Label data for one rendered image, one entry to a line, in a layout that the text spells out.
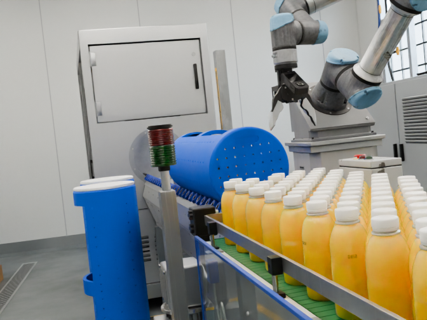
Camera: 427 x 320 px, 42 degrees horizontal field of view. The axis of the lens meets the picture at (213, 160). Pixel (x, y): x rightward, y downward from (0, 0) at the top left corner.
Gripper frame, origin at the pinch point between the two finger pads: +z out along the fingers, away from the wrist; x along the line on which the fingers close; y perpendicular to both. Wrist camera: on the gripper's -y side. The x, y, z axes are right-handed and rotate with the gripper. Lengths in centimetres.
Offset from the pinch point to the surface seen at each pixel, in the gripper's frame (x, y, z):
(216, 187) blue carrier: 22.1, 18.1, 17.0
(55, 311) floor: 92, 274, 122
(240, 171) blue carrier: 13.2, 18.1, 12.7
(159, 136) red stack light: 47, -30, -2
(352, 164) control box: -14.3, -8.0, 12.4
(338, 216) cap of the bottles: 26, -78, 14
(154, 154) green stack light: 48, -29, 2
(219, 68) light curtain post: -22, 158, -38
